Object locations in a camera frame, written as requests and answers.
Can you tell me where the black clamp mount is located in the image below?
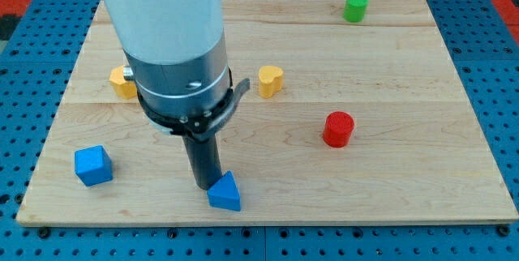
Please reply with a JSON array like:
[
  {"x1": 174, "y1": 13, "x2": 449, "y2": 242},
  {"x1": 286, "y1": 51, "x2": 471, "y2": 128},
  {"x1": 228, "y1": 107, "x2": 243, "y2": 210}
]
[{"x1": 137, "y1": 78, "x2": 251, "y2": 142}]

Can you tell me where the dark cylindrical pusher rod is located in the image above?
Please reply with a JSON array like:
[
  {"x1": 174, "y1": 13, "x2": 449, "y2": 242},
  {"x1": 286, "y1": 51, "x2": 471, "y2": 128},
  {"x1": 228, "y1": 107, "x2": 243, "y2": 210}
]
[{"x1": 182, "y1": 136, "x2": 222, "y2": 190}]

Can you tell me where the blue triangle block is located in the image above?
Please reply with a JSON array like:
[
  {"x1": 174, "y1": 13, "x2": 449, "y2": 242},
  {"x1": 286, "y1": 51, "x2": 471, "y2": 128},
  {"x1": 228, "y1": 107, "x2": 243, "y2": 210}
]
[{"x1": 207, "y1": 170, "x2": 242, "y2": 212}]

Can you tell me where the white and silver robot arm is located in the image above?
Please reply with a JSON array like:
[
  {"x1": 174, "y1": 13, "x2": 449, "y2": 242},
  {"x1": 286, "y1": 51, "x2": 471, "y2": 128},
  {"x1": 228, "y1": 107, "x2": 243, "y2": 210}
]
[{"x1": 104, "y1": 0, "x2": 250, "y2": 190}]

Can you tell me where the yellow block behind arm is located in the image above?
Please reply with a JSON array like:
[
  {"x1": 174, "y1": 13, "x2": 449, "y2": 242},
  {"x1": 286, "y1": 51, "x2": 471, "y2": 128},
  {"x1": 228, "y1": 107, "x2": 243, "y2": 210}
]
[{"x1": 109, "y1": 66, "x2": 137, "y2": 100}]

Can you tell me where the yellow heart block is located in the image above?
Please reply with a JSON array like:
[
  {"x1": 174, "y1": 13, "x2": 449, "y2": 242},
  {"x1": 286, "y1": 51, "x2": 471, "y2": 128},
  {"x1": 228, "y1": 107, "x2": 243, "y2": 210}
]
[{"x1": 258, "y1": 66, "x2": 284, "y2": 99}]

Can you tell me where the blue cube block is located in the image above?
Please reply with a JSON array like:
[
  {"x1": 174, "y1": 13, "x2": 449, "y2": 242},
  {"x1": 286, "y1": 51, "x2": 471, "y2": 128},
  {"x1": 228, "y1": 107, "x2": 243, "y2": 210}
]
[{"x1": 74, "y1": 145, "x2": 113, "y2": 186}]

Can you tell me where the red cylinder block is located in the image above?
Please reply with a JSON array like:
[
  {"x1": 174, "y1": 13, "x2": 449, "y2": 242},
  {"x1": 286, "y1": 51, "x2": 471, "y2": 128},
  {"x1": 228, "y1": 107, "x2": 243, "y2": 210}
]
[{"x1": 323, "y1": 111, "x2": 355, "y2": 148}]

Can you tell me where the wooden board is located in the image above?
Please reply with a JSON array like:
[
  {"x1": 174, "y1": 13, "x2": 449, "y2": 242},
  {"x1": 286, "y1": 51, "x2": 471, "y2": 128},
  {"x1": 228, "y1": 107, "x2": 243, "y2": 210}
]
[{"x1": 16, "y1": 0, "x2": 518, "y2": 228}]

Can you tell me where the green cylinder block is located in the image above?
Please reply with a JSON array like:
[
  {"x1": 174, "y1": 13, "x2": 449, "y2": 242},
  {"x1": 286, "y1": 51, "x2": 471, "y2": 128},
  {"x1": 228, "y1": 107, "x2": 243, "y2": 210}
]
[{"x1": 343, "y1": 0, "x2": 369, "y2": 23}]

